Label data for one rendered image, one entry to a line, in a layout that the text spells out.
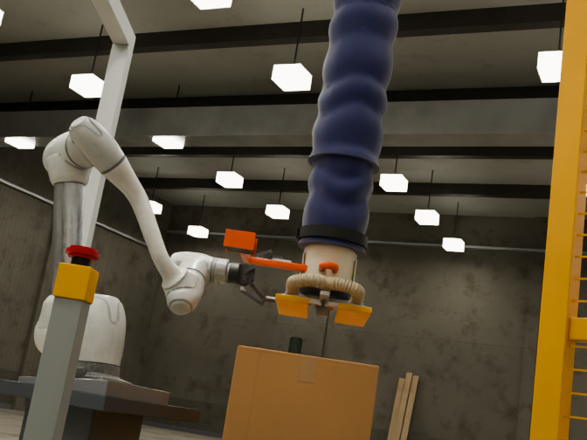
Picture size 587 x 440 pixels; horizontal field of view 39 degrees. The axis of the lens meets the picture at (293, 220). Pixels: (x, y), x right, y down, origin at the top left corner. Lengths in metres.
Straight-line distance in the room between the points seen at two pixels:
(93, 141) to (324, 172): 0.75
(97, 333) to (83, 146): 0.61
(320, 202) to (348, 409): 0.68
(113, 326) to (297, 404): 0.64
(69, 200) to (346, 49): 1.04
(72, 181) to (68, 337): 1.20
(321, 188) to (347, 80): 0.37
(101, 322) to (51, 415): 0.91
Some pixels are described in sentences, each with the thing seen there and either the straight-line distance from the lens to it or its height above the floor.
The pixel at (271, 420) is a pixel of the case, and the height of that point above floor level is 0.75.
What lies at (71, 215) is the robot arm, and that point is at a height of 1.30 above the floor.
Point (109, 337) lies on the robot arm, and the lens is 2.61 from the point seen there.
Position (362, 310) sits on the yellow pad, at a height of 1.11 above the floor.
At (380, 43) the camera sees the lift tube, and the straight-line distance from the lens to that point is 2.84.
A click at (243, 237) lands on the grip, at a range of 2.35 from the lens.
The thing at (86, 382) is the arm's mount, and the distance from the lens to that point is 2.50.
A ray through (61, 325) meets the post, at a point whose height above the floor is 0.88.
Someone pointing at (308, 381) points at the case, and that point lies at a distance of 2.34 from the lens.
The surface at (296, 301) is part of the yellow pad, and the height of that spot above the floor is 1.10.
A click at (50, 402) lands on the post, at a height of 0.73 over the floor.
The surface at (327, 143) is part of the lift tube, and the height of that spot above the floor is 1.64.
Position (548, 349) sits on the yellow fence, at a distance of 1.53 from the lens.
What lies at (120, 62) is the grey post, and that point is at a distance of 5.98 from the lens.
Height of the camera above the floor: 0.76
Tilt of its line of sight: 13 degrees up
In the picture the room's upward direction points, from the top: 9 degrees clockwise
